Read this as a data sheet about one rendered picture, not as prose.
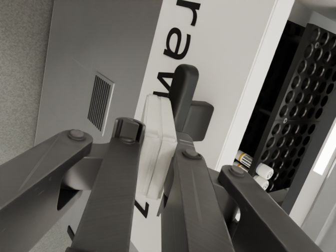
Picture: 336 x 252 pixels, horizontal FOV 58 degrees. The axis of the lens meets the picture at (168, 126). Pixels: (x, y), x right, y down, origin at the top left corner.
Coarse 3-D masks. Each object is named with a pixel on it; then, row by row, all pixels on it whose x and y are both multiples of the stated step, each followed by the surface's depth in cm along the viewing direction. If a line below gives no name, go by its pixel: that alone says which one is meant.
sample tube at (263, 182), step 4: (232, 164) 33; (236, 164) 32; (240, 164) 32; (244, 168) 32; (256, 176) 30; (260, 176) 31; (256, 180) 30; (260, 180) 30; (264, 180) 30; (260, 184) 30; (264, 184) 30; (264, 188) 30
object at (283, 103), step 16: (304, 32) 26; (320, 32) 27; (304, 48) 26; (304, 64) 28; (288, 80) 27; (288, 96) 29; (272, 112) 28; (272, 128) 29; (272, 144) 30; (256, 160) 30
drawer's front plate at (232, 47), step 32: (192, 0) 23; (224, 0) 20; (256, 0) 18; (288, 0) 18; (160, 32) 26; (192, 32) 23; (224, 32) 20; (256, 32) 18; (160, 64) 26; (192, 64) 23; (224, 64) 20; (256, 64) 19; (160, 96) 26; (224, 96) 20; (256, 96) 20; (224, 128) 20; (224, 160) 21; (160, 224) 26
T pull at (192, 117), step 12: (180, 72) 18; (192, 72) 18; (180, 84) 18; (192, 84) 18; (168, 96) 19; (180, 96) 18; (192, 96) 19; (180, 108) 19; (192, 108) 19; (204, 108) 20; (180, 120) 19; (192, 120) 20; (204, 120) 21; (192, 132) 20; (204, 132) 21
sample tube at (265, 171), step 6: (240, 150) 32; (240, 156) 32; (246, 156) 31; (246, 162) 31; (258, 168) 30; (264, 168) 30; (270, 168) 30; (258, 174) 30; (264, 174) 29; (270, 174) 30
